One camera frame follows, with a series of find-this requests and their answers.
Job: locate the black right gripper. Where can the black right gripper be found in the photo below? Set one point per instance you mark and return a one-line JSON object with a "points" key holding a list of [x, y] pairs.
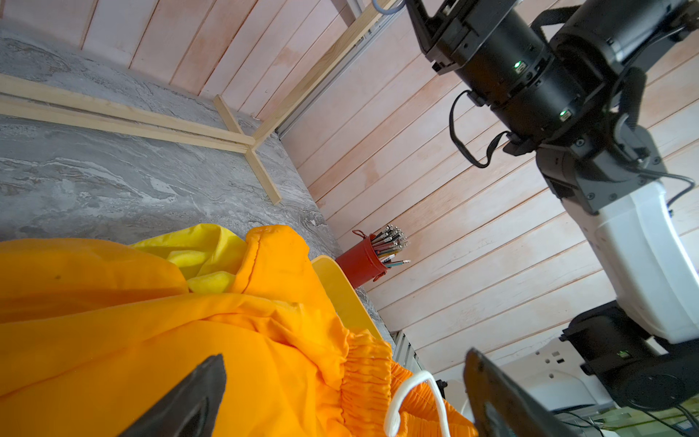
{"points": [[452, 36]]}

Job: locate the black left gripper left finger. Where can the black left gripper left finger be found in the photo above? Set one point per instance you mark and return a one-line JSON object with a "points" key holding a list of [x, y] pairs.
{"points": [[190, 408]]}

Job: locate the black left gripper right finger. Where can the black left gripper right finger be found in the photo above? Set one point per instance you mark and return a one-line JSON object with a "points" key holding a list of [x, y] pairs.
{"points": [[501, 407]]}

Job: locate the blue wire hanger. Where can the blue wire hanger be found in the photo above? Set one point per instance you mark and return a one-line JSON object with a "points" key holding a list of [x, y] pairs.
{"points": [[388, 10]]}

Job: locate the orange shorts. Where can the orange shorts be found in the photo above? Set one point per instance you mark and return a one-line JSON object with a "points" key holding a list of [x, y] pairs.
{"points": [[94, 333]]}

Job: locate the yellow shorts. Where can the yellow shorts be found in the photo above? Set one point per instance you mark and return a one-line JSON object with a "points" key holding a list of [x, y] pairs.
{"points": [[208, 255]]}

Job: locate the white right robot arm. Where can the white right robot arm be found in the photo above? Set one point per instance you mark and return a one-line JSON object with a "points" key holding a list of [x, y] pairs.
{"points": [[568, 88]]}

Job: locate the yellow plastic tray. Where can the yellow plastic tray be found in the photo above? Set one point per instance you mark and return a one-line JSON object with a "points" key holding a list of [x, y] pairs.
{"points": [[343, 296]]}

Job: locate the red pen cup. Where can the red pen cup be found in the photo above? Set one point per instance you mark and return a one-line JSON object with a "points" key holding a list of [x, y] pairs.
{"points": [[374, 255]]}

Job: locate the wooden clothes rack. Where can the wooden clothes rack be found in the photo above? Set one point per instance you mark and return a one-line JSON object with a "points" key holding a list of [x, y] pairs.
{"points": [[31, 100]]}

